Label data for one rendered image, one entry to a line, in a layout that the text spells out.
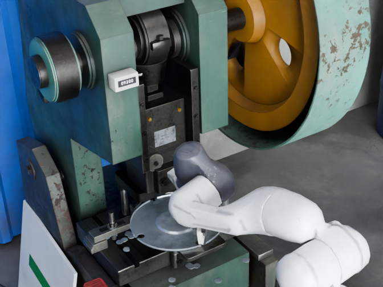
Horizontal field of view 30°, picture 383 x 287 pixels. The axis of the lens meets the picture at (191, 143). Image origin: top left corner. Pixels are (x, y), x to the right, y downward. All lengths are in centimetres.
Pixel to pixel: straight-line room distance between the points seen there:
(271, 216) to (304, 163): 244
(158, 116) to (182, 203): 40
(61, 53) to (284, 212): 72
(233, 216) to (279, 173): 228
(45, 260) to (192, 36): 103
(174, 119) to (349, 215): 170
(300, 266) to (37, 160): 119
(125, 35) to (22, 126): 150
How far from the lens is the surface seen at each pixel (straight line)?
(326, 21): 188
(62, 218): 245
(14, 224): 352
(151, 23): 196
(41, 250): 264
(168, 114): 207
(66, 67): 186
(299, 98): 207
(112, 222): 226
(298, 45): 207
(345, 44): 194
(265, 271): 232
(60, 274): 249
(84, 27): 190
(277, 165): 396
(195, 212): 170
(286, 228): 154
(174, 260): 223
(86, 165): 233
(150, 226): 221
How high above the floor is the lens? 210
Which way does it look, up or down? 30 degrees down
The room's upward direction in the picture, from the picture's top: 2 degrees counter-clockwise
